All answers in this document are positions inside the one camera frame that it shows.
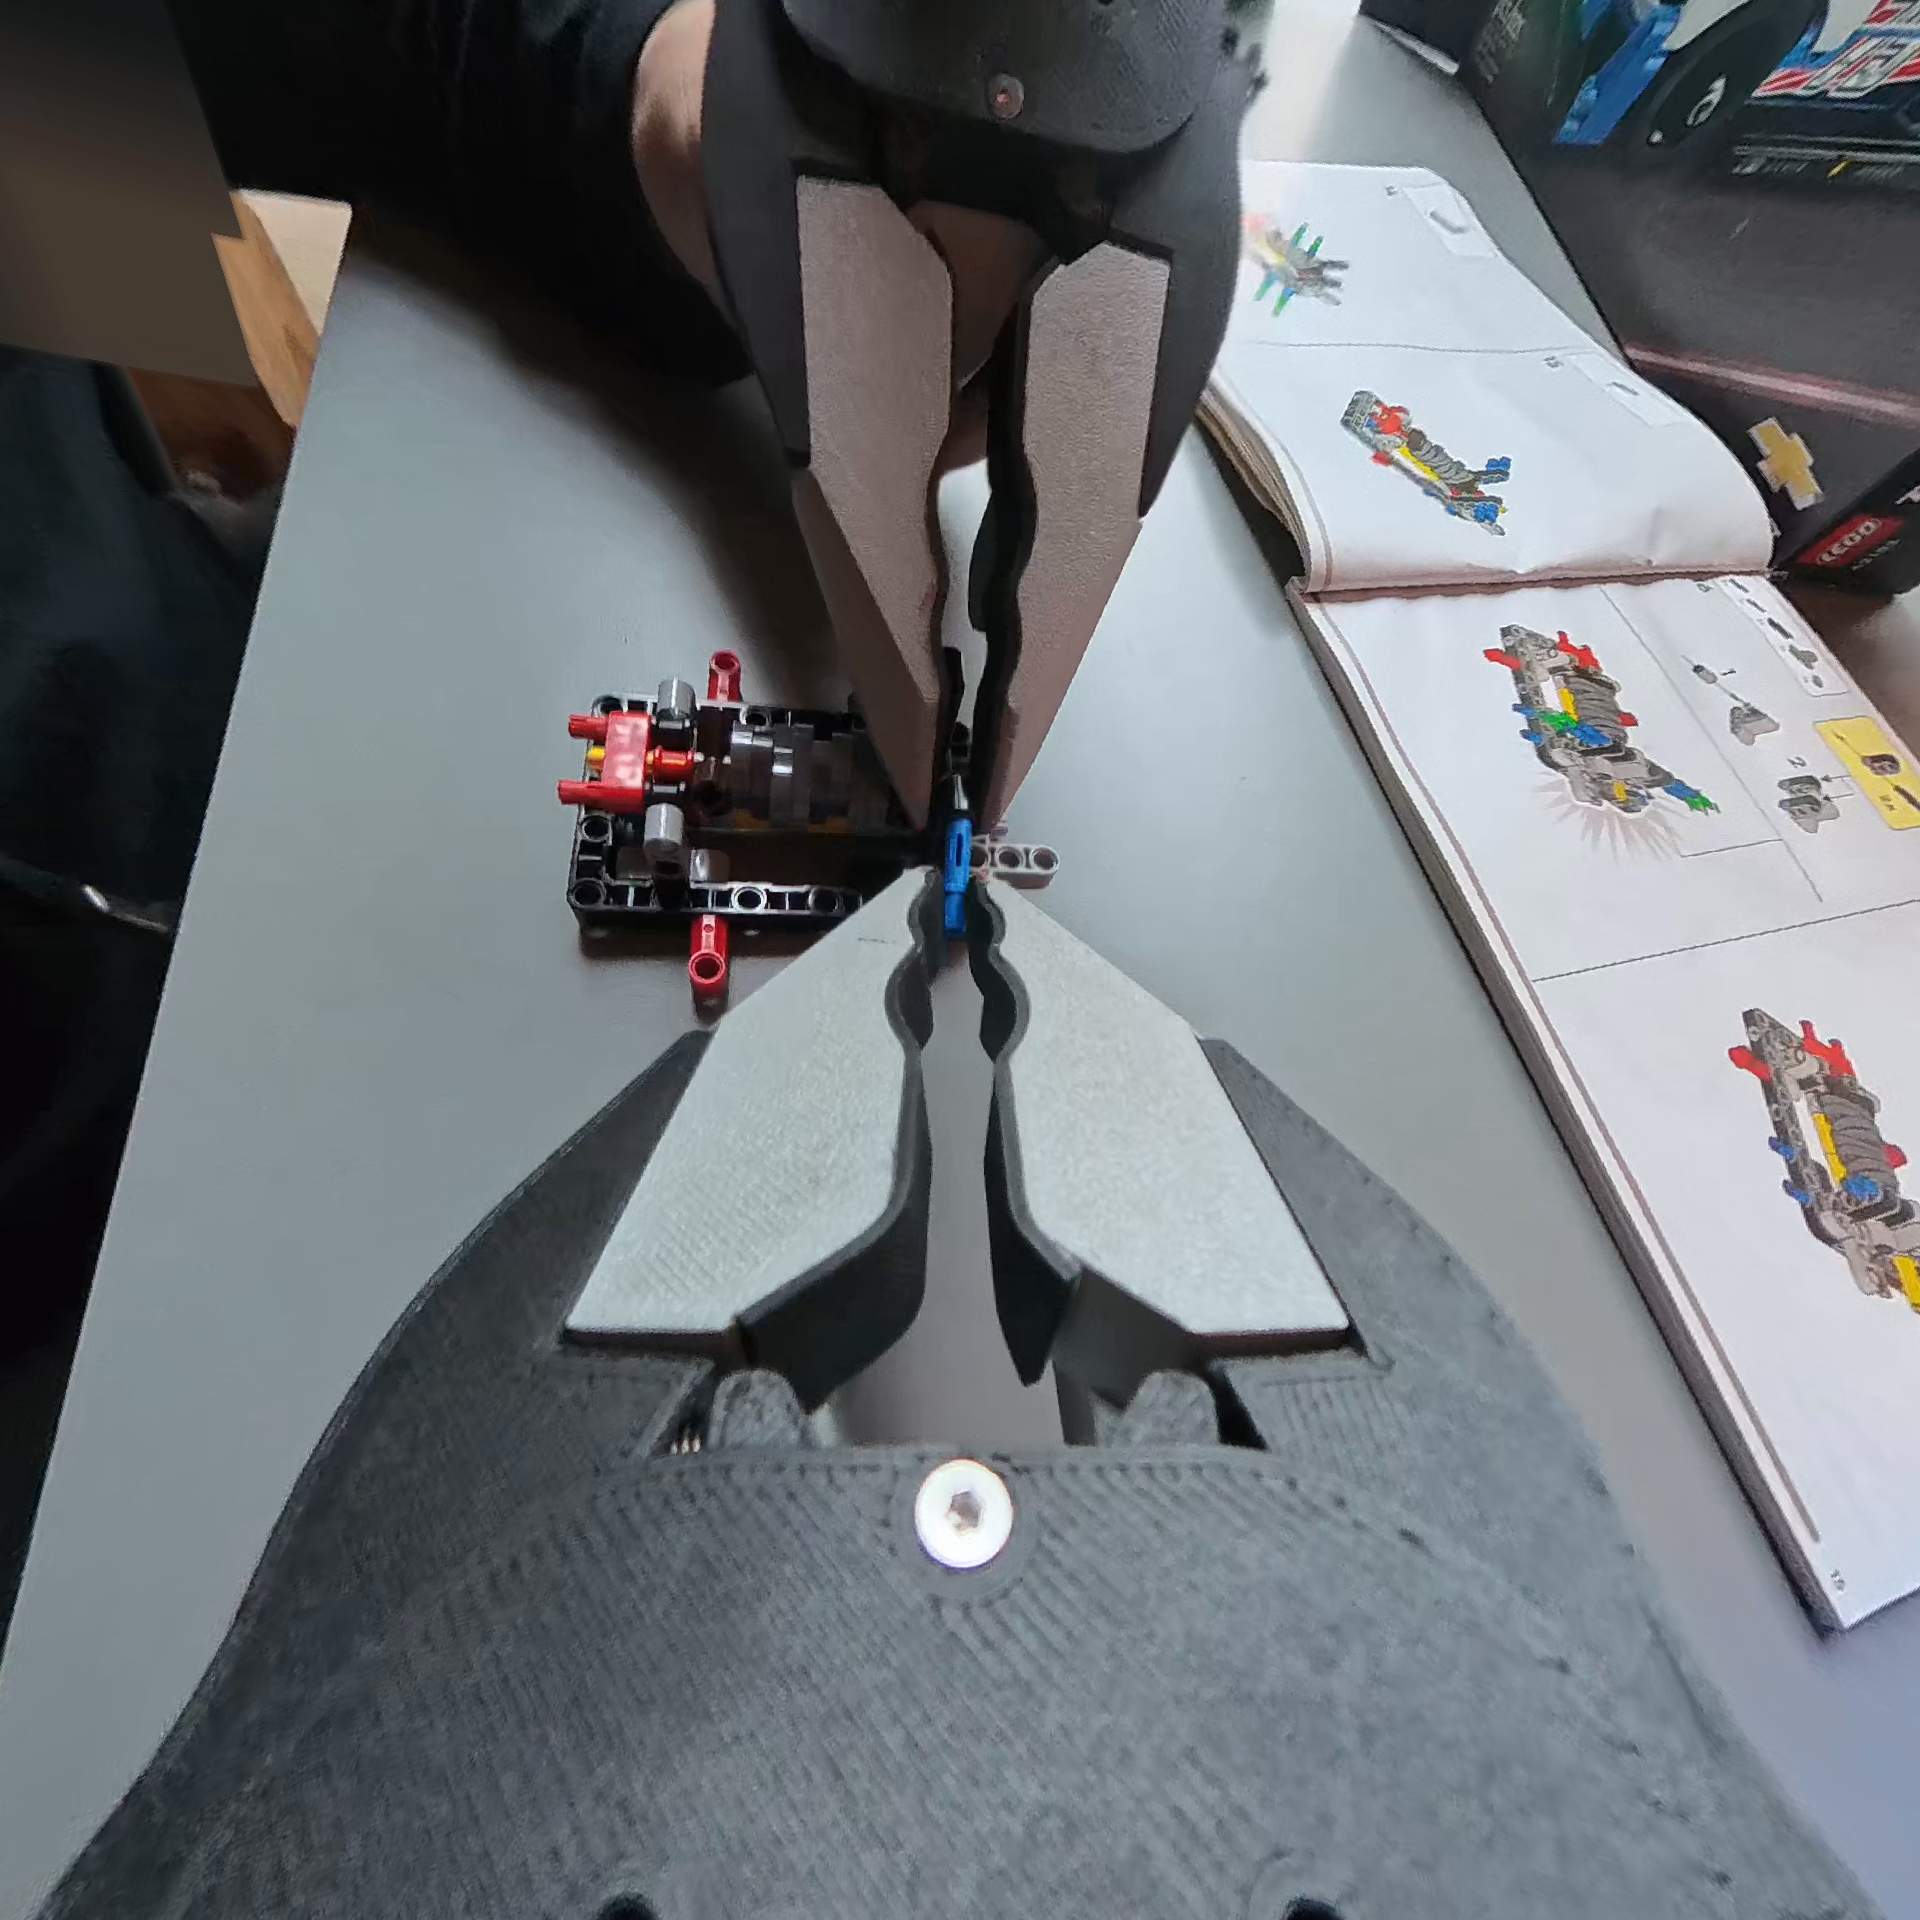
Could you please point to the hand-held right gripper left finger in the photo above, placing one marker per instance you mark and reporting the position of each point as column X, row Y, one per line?
column 750, row 1188

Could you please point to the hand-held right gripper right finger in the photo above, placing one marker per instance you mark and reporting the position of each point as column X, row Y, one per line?
column 1171, row 1188

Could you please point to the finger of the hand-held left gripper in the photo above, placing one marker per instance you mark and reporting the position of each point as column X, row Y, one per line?
column 869, row 452
column 1089, row 452

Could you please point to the black frame lego model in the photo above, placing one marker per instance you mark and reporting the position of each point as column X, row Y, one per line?
column 750, row 899

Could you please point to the blue lego pin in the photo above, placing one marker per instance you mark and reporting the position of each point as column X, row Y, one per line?
column 956, row 886

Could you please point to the person's left forearm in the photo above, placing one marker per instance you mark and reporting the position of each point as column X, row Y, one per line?
column 452, row 90

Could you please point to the lego instruction booklet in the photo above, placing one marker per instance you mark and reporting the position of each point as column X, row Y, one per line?
column 1500, row 452

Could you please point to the black lego set box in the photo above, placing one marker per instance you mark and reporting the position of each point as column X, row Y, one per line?
column 1725, row 225

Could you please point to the person's left hand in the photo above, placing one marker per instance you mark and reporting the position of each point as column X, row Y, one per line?
column 666, row 166

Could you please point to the person's torso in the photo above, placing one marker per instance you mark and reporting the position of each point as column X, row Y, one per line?
column 106, row 899

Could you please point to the wooden furniture frame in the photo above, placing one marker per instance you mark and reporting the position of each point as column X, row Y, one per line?
column 268, row 331

